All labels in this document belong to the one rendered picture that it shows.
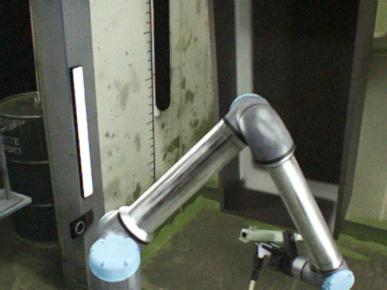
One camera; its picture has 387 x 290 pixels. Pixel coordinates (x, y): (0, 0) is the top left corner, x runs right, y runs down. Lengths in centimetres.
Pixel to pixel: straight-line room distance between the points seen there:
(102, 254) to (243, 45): 136
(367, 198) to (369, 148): 32
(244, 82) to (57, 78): 95
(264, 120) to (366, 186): 195
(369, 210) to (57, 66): 208
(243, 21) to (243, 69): 25
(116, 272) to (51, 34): 112
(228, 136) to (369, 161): 192
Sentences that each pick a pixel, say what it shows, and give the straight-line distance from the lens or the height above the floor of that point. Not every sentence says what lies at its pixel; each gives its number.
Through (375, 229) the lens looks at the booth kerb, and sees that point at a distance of 318.
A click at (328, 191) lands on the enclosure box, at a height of 54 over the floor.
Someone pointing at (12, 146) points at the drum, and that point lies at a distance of 293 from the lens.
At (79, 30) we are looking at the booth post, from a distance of 213.
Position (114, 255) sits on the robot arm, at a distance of 140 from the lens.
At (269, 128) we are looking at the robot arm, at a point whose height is 127.
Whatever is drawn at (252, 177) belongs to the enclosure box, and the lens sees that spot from 274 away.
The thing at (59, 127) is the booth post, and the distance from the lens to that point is 221.
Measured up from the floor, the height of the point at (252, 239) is 67.
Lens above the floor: 170
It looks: 23 degrees down
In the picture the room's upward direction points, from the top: 1 degrees counter-clockwise
